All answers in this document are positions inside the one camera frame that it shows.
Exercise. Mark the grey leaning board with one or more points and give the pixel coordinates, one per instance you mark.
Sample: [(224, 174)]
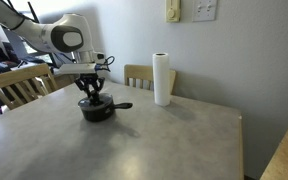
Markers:
[(17, 43)]

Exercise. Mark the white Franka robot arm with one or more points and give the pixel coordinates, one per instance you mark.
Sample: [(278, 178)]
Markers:
[(67, 38)]

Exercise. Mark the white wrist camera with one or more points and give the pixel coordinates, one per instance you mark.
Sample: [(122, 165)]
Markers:
[(75, 69)]

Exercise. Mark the white light switch plate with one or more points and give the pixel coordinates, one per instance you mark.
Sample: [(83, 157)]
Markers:
[(204, 10)]

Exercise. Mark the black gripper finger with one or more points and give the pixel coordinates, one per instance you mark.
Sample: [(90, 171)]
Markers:
[(85, 88), (100, 85)]

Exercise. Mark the black saucepan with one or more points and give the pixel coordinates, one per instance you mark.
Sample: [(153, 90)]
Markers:
[(97, 115)]

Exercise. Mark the cream wall thermostat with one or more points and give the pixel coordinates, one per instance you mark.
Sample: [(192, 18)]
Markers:
[(172, 11)]

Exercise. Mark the wooden countertop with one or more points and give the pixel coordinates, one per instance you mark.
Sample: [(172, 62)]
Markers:
[(287, 153)]

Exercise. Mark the wooden chair with wide back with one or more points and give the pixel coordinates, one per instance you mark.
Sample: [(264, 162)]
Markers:
[(15, 76)]

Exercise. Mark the wooden chair with narrow slats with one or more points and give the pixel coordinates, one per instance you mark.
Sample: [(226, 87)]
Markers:
[(137, 71)]

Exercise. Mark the small wooden cabinet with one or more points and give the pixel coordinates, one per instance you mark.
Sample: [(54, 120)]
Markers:
[(64, 80)]

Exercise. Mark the white paper towel roll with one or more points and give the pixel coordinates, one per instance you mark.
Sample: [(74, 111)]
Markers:
[(161, 80)]

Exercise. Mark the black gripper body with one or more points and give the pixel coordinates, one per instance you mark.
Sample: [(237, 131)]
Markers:
[(89, 78)]

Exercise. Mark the glass lid with black knob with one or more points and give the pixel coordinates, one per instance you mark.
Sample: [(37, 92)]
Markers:
[(104, 100)]

